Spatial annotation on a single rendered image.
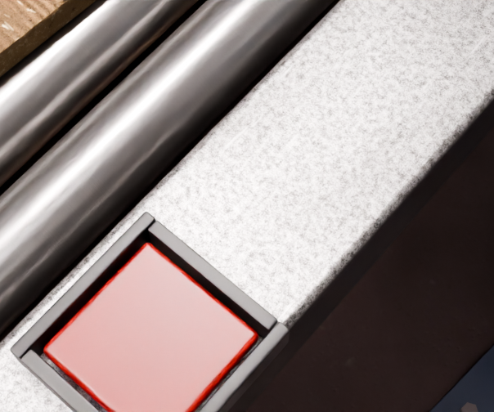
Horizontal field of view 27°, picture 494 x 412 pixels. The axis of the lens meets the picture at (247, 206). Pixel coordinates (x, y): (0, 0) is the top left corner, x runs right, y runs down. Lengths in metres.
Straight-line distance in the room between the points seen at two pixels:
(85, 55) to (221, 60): 0.06
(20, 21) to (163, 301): 0.14
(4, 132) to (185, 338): 0.13
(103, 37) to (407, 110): 0.14
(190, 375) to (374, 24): 0.18
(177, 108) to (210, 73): 0.02
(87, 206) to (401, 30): 0.16
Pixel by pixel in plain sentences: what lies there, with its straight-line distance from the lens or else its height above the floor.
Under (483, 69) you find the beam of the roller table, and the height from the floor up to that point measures 0.92.
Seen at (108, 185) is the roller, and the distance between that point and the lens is 0.44.
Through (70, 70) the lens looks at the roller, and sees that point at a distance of 0.47.
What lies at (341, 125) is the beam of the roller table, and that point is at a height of 0.91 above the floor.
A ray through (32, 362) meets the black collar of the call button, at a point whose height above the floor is 0.93.
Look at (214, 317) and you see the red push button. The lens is 0.40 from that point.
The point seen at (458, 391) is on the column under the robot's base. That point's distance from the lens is 1.36.
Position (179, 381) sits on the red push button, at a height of 0.93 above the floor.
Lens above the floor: 1.31
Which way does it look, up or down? 67 degrees down
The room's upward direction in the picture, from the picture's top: straight up
